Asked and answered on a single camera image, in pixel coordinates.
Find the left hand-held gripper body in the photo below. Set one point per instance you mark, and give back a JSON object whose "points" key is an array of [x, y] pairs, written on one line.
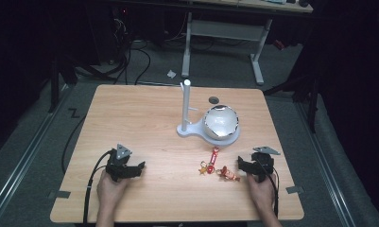
{"points": [[118, 165]]}

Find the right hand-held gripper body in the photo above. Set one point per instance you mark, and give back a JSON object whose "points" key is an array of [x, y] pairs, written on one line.
{"points": [[262, 164]]}

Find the person's left hand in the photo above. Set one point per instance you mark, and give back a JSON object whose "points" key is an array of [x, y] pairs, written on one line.
{"points": [[110, 189]]}

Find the person's right hand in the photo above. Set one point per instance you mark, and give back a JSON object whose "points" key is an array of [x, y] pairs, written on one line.
{"points": [[261, 195]]}

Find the red gold wrapped candy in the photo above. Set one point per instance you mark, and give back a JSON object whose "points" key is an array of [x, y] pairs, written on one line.
{"points": [[228, 174]]}

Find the grey tape piece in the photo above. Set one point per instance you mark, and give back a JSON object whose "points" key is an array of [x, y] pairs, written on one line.
{"points": [[295, 189], [61, 194]]}

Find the white stand with pole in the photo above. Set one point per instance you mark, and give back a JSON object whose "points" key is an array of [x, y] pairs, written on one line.
{"points": [[190, 130]]}

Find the round table grommet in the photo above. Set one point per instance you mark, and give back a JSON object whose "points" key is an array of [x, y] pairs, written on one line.
{"points": [[214, 100]]}

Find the white paper scrap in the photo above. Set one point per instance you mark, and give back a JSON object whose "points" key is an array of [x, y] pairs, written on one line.
{"points": [[171, 74]]}

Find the background desk with grey legs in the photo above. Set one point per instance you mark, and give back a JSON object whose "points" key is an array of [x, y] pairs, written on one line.
{"points": [[225, 30]]}

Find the metal floor rail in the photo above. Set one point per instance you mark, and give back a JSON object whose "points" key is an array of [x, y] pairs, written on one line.
{"points": [[325, 157], [26, 151]]}

